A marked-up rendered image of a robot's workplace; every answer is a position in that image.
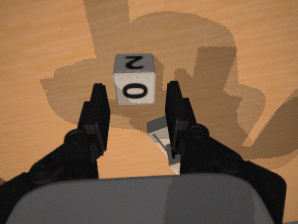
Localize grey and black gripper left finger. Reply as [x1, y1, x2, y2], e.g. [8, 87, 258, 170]
[0, 83, 111, 224]

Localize white shallow tray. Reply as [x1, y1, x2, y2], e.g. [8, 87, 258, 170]
[147, 115, 170, 157]

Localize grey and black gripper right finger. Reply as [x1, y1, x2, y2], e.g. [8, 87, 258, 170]
[165, 81, 287, 224]

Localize grey number cube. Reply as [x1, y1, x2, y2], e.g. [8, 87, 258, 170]
[166, 144, 181, 174]
[113, 53, 156, 105]

